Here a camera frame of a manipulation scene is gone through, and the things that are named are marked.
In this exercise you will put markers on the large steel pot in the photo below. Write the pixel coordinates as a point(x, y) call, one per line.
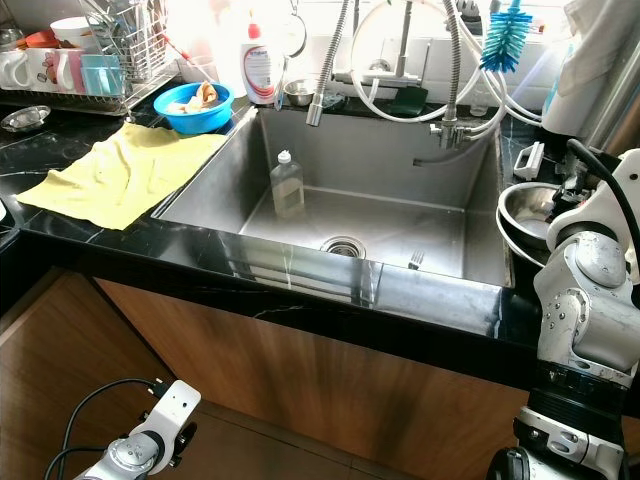
point(622, 115)

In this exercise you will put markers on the blue bottle brush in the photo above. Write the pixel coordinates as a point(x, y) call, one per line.
point(507, 40)

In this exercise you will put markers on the blue plastic bowl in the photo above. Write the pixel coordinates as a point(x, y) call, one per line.
point(195, 123)

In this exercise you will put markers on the dark green sponge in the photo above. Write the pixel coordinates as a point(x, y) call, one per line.
point(410, 100)

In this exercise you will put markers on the plain white mug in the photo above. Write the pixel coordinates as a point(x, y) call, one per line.
point(15, 70)

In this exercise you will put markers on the large steel bowl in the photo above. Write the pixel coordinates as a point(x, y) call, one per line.
point(525, 205)

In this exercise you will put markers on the white ceramic bowl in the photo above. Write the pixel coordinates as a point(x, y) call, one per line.
point(78, 33)

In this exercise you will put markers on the pink mug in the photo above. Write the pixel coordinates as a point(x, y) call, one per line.
point(77, 72)

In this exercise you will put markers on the white cloth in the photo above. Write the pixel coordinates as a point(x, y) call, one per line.
point(595, 60)

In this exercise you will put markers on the steel sink drain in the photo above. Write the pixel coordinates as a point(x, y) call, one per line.
point(343, 247)

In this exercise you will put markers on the stainless steel sink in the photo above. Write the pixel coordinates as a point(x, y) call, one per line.
point(390, 185)

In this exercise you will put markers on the steel flexible neck faucet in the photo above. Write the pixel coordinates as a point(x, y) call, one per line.
point(453, 65)

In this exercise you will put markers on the slim steel tap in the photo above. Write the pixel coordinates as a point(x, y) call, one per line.
point(405, 40)

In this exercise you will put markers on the small steel bowl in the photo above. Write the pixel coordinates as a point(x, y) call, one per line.
point(301, 92)

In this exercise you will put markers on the round steel plate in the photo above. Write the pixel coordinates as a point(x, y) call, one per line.
point(510, 248)

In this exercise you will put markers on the small flat steel dish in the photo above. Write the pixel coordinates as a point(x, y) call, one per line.
point(28, 119)

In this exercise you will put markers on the clear plastic bottle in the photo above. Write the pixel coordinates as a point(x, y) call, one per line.
point(287, 190)

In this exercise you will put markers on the yellow dish cloth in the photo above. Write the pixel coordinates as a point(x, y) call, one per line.
point(120, 175)

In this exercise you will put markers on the teal mug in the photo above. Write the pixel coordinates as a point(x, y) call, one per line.
point(107, 77)

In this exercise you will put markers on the printed white mug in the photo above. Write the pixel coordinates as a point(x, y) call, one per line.
point(50, 70)

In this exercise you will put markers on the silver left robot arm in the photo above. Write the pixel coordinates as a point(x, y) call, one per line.
point(130, 462)

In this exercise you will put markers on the food scraps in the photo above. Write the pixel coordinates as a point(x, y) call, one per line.
point(200, 96)

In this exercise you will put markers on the orange bowl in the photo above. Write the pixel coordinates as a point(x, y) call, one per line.
point(42, 40)

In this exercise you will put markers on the wooden cabinet front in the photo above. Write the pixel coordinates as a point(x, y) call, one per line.
point(360, 385)
point(50, 380)

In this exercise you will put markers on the white dish soap bottle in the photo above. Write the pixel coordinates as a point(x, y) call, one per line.
point(263, 65)

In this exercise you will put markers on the small white plastic clip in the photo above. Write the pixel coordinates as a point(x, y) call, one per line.
point(528, 160)

